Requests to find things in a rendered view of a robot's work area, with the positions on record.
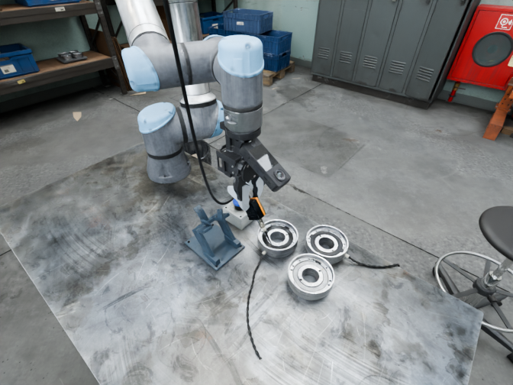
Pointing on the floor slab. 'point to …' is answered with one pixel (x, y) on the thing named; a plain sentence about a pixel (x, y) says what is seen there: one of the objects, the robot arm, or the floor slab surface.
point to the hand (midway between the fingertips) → (252, 204)
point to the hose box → (485, 50)
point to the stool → (504, 239)
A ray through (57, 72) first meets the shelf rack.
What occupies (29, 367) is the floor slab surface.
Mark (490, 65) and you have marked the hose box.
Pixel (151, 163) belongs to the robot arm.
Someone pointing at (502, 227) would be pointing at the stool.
